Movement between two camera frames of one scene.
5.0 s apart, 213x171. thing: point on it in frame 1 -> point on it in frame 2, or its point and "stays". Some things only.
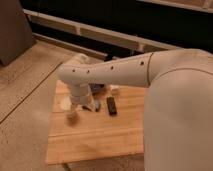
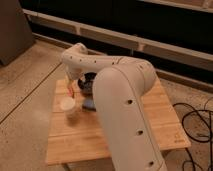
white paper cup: x=66 y=104 stays
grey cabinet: x=16 y=36 stays
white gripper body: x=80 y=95 -> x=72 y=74
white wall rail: x=101 y=33 stays
